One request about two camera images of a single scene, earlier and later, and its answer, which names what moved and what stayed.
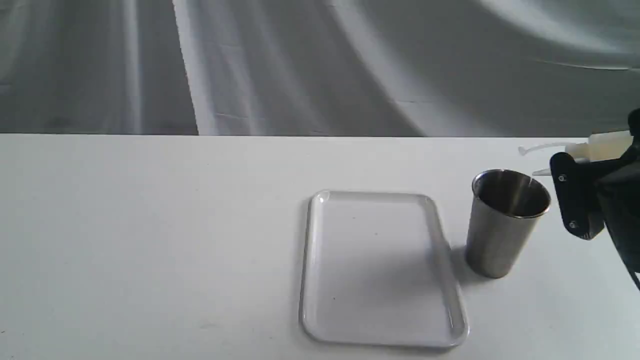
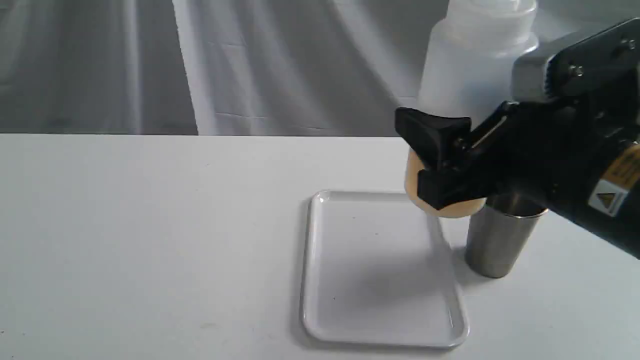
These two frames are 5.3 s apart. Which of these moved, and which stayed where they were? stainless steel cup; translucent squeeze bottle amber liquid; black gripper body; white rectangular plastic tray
Moved: black gripper body; translucent squeeze bottle amber liquid
Stayed: stainless steel cup; white rectangular plastic tray
